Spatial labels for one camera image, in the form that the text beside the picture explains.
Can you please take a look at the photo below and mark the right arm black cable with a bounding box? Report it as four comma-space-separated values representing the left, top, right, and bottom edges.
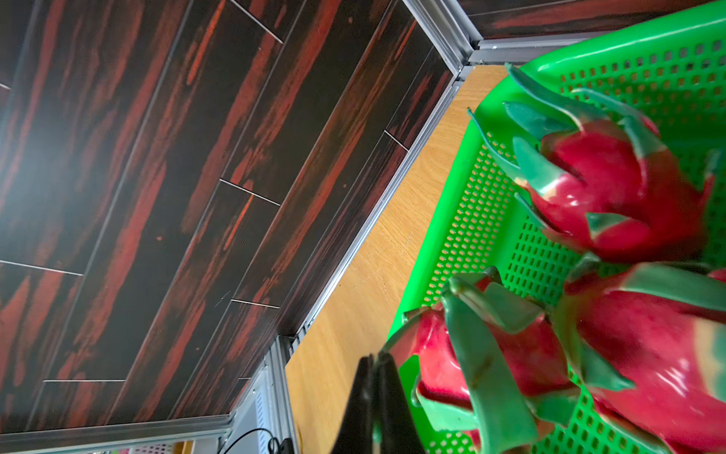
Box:
217, 428, 296, 454

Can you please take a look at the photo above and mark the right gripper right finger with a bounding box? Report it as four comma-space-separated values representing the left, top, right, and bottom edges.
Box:
374, 352, 425, 453

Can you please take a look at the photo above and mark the red green dragon fruit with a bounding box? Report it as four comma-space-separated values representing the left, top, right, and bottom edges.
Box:
483, 64, 723, 263

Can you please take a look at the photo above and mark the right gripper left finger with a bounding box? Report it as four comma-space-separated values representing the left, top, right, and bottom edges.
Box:
331, 355, 375, 454

